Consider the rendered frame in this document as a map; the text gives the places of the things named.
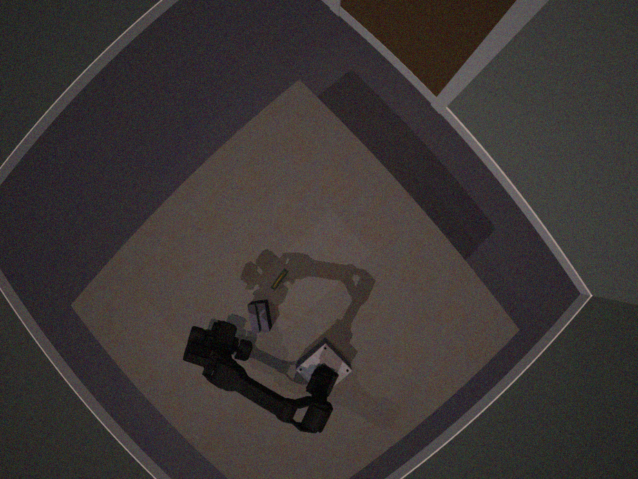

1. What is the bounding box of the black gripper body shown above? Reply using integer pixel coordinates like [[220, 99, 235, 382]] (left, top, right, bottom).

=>
[[188, 326, 253, 361]]

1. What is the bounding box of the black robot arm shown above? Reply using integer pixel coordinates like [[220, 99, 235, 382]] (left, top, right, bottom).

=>
[[183, 320, 338, 433]]

